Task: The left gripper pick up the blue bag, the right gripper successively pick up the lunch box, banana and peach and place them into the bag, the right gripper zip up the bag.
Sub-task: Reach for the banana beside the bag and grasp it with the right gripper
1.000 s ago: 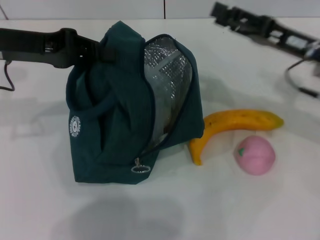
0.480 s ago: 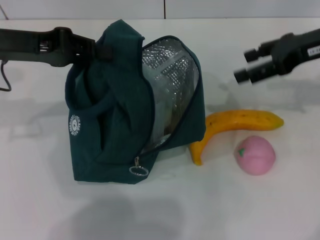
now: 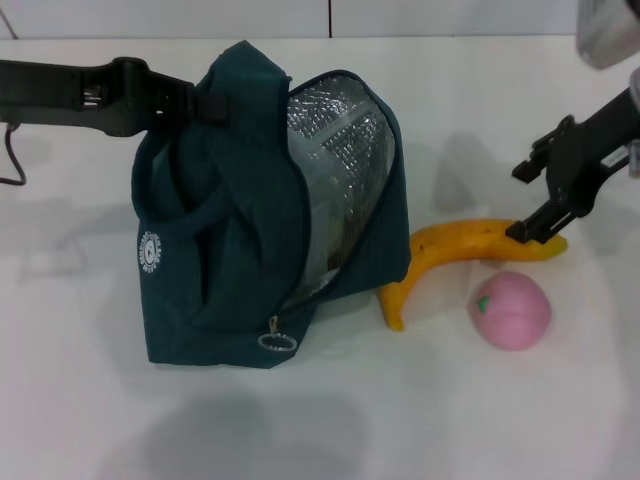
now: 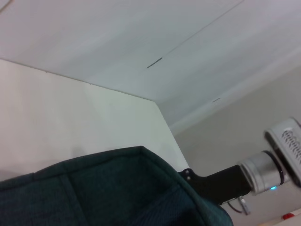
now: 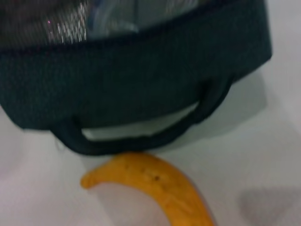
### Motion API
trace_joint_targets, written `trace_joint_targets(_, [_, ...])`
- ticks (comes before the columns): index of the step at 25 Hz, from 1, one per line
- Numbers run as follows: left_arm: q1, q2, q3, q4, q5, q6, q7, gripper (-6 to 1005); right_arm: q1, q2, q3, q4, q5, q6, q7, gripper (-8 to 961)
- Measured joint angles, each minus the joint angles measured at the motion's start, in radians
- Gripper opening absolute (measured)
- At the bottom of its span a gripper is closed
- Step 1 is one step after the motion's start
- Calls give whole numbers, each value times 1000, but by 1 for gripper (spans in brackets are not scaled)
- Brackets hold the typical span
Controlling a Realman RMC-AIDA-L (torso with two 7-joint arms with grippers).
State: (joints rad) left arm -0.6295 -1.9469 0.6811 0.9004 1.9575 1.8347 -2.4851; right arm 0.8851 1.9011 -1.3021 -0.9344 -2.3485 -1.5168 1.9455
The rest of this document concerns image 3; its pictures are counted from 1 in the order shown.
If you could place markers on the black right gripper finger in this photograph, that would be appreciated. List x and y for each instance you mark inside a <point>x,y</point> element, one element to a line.
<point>540,155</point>
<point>542,225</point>

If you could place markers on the dark teal insulated lunch bag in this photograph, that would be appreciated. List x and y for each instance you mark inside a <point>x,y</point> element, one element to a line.
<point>225,225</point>

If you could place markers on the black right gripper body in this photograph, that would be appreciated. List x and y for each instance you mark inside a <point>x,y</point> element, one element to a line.
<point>585,155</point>

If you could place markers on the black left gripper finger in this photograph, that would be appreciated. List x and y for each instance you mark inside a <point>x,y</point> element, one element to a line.
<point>185,119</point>
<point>180,95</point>

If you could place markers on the yellow banana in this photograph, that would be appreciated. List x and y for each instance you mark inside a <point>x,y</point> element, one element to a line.
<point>450,250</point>

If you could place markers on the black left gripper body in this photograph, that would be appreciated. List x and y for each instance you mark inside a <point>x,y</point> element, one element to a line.
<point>65,95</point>

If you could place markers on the pink toy peach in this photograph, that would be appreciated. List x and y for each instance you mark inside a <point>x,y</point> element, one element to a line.
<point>510,312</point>

